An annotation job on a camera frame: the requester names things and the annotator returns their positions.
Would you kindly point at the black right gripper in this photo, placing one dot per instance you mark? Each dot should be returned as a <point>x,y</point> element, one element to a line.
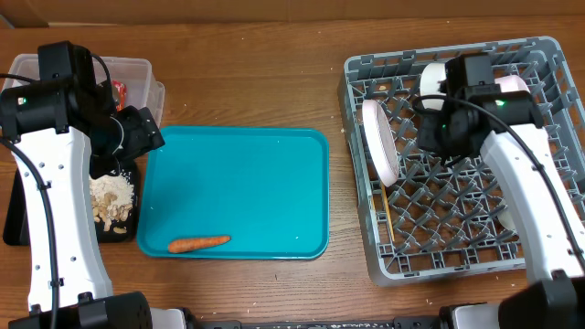
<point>429,142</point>

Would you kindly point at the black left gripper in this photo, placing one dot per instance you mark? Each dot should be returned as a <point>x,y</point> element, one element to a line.
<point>145,134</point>

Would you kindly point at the white bowl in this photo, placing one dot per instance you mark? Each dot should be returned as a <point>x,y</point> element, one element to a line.
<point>430,84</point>

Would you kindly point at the pink bowl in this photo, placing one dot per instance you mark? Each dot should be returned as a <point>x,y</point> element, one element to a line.
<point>511,83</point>

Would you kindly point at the pink plate with food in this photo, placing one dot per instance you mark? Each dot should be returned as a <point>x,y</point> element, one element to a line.
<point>380,142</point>

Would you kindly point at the white paper cup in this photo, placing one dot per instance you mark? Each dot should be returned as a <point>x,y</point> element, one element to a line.
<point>505,219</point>

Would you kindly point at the orange carrot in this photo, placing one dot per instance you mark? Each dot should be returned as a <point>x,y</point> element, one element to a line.
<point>192,244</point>

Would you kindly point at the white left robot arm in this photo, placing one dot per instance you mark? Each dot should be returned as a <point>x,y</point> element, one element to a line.
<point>64,130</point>

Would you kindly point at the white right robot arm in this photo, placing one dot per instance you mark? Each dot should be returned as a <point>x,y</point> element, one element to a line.
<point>514,145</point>

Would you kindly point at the clear plastic bin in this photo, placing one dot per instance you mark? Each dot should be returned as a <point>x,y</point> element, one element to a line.
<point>143,90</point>

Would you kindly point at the red foil snack wrapper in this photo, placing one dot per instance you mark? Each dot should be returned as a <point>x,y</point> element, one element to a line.
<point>119,93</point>

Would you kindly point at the rice and peanut pile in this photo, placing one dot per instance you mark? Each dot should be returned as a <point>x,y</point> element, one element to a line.
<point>112,203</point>

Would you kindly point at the grey plastic dish rack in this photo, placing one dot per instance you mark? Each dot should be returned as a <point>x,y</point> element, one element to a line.
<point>445,219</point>

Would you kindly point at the teal plastic tray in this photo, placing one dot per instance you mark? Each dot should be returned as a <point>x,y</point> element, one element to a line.
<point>267,189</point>

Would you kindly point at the black plastic bin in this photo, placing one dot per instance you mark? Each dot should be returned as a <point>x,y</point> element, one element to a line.
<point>16,227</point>

